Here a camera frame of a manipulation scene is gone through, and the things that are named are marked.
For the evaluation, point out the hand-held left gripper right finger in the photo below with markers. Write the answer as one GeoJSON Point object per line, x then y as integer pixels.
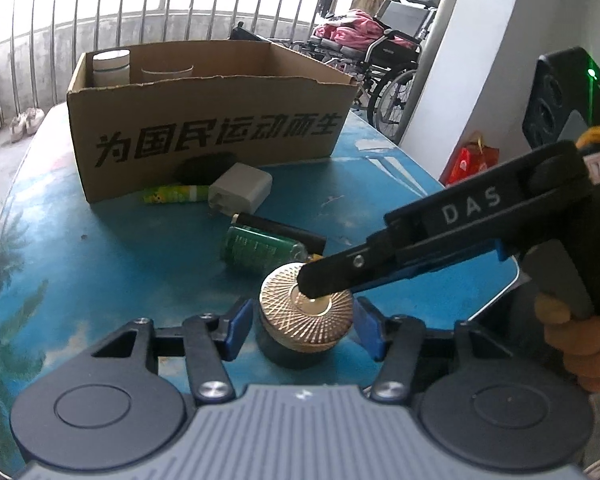
{"type": "Point", "coordinates": [367, 327]}

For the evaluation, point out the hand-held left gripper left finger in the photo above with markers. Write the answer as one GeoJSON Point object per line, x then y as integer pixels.
{"type": "Point", "coordinates": [237, 327]}

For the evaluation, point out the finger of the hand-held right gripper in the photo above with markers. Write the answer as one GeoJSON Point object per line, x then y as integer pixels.
{"type": "Point", "coordinates": [340, 272]}

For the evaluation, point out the gold lid black jar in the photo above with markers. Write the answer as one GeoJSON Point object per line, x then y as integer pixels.
{"type": "Point", "coordinates": [300, 330]}

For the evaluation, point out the black tube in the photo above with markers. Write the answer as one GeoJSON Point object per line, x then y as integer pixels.
{"type": "Point", "coordinates": [290, 232]}

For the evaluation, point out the green glass dropper bottle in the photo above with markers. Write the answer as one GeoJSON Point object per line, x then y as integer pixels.
{"type": "Point", "coordinates": [260, 250]}

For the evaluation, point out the white power adapter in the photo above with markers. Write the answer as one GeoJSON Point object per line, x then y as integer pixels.
{"type": "Point", "coordinates": [240, 190]}

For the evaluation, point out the yellow green tube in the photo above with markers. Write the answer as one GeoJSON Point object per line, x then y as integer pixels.
{"type": "Point", "coordinates": [175, 194]}

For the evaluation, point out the brown cardboard box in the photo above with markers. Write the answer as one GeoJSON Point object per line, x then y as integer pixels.
{"type": "Point", "coordinates": [205, 110]}

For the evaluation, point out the clear glass cup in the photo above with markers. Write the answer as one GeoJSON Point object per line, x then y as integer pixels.
{"type": "Point", "coordinates": [167, 72]}

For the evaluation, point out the white bottle green label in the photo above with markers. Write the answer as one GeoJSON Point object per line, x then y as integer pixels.
{"type": "Point", "coordinates": [111, 67]}

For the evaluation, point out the person's right hand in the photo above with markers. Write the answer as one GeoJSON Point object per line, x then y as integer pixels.
{"type": "Point", "coordinates": [595, 355]}

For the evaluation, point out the red gift bag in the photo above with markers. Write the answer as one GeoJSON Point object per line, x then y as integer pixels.
{"type": "Point", "coordinates": [472, 162]}

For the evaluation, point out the pink clothes pile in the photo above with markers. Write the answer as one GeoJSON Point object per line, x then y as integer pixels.
{"type": "Point", "coordinates": [350, 30]}

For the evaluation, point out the metal balcony railing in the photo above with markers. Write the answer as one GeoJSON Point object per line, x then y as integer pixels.
{"type": "Point", "coordinates": [130, 5]}

